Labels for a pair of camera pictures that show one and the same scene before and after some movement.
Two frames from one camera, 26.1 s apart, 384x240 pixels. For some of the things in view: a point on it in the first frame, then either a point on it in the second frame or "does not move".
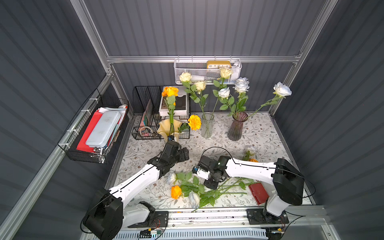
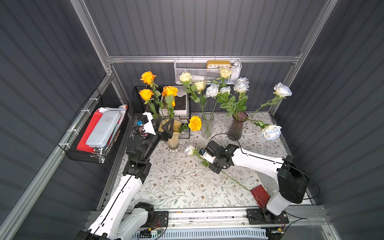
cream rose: x=224 y=73 does not move
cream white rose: x=185 y=77 does not move
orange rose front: x=176 y=191 to x=146 y=94
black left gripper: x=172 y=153 to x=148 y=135
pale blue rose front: x=194 y=198 to x=270 y=132
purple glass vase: x=235 y=131 does not move
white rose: x=171 y=178 to x=212 y=90
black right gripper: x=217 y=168 to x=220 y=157
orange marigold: x=194 y=122 does not move
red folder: x=82 y=145 does not move
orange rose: x=169 y=92 does not move
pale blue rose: x=242 y=83 does not move
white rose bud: x=200 y=86 does not move
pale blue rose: x=281 y=91 does not move
